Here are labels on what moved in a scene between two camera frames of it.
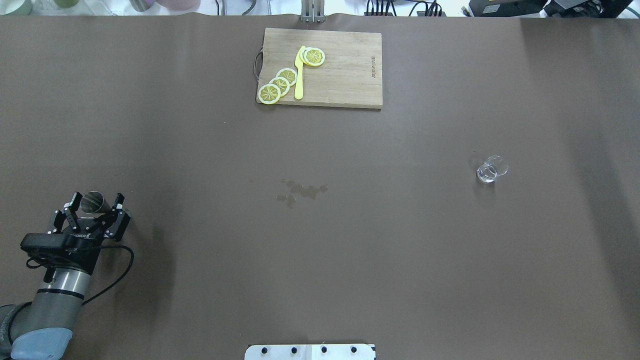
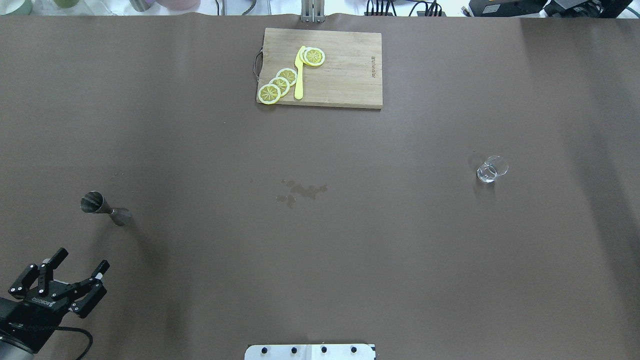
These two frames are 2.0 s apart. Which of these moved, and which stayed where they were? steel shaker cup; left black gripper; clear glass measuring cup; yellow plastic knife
Moved: left black gripper
Stayed: clear glass measuring cup; yellow plastic knife; steel shaker cup
